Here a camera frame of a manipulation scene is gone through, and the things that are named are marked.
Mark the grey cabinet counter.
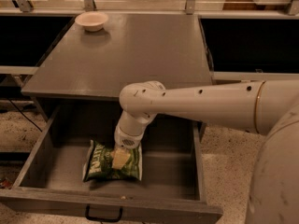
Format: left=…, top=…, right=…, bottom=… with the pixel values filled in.
left=21, top=12, right=218, bottom=138

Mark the black floor cable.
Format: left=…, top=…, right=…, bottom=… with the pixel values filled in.
left=6, top=97, right=43, bottom=133

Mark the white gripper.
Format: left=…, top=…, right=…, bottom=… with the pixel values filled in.
left=112, top=124, right=144, bottom=170

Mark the grey open top drawer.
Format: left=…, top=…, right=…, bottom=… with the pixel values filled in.
left=1, top=101, right=222, bottom=224

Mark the black drawer handle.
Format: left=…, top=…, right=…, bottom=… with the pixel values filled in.
left=85, top=205, right=123, bottom=223

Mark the green jalapeno chip bag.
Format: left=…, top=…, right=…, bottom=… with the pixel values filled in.
left=82, top=140, right=142, bottom=182

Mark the metal railing frame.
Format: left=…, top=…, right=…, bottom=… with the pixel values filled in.
left=0, top=0, right=299, bottom=19

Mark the beige ceramic bowl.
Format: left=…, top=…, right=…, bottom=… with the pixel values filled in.
left=75, top=11, right=108, bottom=32

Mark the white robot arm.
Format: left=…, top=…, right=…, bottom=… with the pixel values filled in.
left=114, top=80, right=299, bottom=224

